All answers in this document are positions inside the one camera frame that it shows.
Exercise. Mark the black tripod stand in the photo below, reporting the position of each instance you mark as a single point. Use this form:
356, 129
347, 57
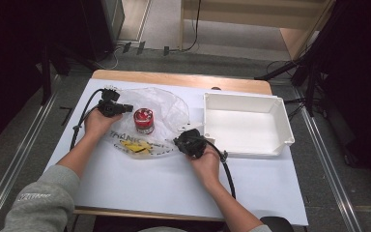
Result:
310, 64

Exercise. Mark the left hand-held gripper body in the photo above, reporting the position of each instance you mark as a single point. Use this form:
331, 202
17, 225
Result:
109, 108

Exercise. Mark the black floor plug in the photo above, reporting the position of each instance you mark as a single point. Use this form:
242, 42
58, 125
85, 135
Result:
166, 50
141, 47
126, 47

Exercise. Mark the black chair seat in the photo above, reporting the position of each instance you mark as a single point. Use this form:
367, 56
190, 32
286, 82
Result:
278, 224

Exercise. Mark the small dark round knob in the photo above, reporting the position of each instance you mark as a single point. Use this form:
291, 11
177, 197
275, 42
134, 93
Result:
215, 88

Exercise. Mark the white table sheet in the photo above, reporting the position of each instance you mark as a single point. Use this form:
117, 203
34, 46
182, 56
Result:
161, 187

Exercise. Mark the clear smiley plastic bag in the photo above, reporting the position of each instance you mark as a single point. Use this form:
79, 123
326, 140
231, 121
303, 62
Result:
167, 109

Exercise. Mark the person's left hand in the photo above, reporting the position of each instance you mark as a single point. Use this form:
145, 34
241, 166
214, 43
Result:
96, 124

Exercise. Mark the black metal stand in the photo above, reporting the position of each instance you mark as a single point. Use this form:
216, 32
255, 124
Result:
45, 77

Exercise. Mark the light wooden frame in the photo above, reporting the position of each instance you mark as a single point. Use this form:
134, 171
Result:
238, 11

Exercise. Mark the metal floor rail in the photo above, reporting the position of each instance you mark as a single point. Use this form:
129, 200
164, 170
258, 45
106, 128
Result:
328, 167
13, 167

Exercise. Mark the person's right hand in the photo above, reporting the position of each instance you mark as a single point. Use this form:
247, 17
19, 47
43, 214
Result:
207, 167

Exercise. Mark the dark cabinet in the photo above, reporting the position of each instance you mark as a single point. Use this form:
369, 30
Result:
99, 29

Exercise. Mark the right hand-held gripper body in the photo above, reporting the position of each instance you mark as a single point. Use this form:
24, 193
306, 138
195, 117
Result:
193, 143

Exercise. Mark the white plastic box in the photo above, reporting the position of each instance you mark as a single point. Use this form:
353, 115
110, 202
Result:
241, 125

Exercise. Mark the red can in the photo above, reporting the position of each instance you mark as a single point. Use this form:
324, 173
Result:
144, 121

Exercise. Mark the person's grey left sleeve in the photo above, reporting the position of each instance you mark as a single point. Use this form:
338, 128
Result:
42, 203

